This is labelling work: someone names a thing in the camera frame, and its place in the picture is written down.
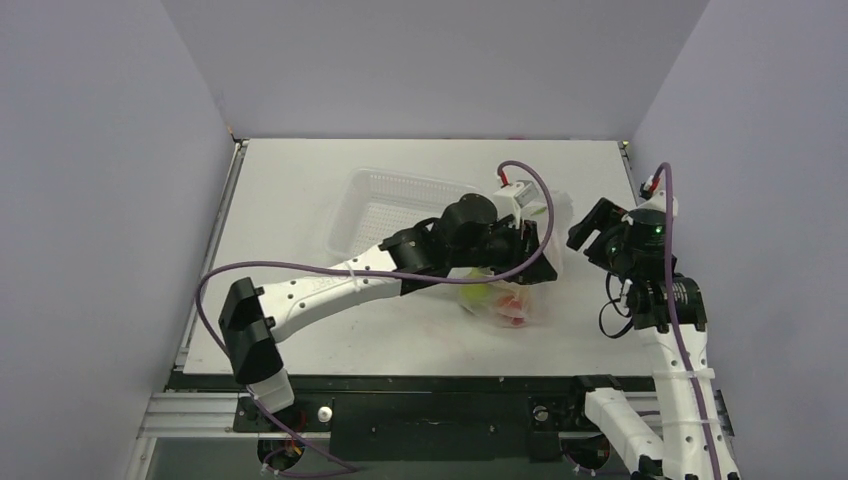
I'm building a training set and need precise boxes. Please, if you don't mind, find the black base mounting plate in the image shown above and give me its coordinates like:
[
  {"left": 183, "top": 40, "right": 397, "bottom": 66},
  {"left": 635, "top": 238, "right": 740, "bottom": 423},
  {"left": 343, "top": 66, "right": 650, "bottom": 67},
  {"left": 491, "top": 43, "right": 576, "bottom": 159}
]
[{"left": 233, "top": 372, "right": 657, "bottom": 464}]

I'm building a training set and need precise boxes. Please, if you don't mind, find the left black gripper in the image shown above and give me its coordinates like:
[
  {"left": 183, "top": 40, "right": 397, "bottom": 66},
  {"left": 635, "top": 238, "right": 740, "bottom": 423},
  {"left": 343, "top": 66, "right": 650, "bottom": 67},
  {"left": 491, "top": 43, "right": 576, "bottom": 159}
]
[{"left": 450, "top": 216, "right": 556, "bottom": 285}]

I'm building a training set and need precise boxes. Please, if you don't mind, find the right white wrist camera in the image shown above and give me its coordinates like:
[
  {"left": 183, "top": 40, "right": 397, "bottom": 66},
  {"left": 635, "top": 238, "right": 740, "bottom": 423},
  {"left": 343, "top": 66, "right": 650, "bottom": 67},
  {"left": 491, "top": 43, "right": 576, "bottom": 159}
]
[{"left": 636, "top": 182, "right": 668, "bottom": 214}]

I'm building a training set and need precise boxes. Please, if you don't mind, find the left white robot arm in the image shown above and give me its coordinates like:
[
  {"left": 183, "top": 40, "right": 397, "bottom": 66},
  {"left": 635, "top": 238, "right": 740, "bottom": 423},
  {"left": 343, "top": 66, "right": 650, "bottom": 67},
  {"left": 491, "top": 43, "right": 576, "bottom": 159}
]
[{"left": 218, "top": 194, "right": 558, "bottom": 430}]

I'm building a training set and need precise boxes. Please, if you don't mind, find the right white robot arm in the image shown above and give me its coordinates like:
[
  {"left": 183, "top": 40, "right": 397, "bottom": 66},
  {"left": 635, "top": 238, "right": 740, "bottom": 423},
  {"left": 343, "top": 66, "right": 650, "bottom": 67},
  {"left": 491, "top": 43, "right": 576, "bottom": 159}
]
[{"left": 563, "top": 198, "right": 741, "bottom": 479}]

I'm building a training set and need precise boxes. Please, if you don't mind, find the clear plastic bag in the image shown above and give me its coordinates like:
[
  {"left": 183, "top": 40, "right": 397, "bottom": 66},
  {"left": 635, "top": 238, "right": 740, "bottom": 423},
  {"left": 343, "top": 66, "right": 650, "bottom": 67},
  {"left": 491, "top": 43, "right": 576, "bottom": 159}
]
[{"left": 457, "top": 190, "right": 573, "bottom": 328}]

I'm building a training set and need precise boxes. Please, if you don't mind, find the green fake fruit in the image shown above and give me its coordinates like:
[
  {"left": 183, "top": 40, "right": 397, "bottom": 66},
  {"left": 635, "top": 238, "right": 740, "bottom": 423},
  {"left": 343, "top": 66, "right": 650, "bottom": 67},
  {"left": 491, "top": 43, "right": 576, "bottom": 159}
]
[{"left": 458, "top": 284, "right": 490, "bottom": 308}]

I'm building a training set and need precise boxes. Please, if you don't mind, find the white perforated plastic tray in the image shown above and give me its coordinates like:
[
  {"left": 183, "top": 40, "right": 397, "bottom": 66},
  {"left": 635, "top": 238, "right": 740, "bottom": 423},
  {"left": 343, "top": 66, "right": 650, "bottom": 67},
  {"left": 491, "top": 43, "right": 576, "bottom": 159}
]
[{"left": 325, "top": 168, "right": 480, "bottom": 260}]

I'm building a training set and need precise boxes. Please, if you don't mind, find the aluminium frame rail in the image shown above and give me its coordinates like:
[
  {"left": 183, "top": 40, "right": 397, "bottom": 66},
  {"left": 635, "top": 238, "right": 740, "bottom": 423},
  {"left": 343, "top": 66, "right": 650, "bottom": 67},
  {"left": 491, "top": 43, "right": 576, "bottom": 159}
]
[{"left": 125, "top": 392, "right": 266, "bottom": 480}]

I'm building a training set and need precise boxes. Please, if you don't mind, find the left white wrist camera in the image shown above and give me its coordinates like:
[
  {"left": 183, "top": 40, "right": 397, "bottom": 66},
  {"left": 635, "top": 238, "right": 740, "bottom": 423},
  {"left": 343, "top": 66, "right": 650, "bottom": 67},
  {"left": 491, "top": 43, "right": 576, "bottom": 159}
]
[{"left": 490, "top": 180, "right": 539, "bottom": 225}]

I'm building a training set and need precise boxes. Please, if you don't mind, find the red fake fruit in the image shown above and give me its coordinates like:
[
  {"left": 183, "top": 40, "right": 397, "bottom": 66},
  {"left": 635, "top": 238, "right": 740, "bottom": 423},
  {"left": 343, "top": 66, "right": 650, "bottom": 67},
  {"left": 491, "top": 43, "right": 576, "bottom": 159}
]
[{"left": 496, "top": 294, "right": 528, "bottom": 328}]

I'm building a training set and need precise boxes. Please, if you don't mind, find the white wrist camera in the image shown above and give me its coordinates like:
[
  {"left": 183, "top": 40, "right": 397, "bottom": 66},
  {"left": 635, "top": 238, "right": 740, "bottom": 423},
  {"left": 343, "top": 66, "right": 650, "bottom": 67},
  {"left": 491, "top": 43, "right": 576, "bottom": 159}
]
[
  {"left": 490, "top": 180, "right": 539, "bottom": 225},
  {"left": 636, "top": 182, "right": 668, "bottom": 214}
]

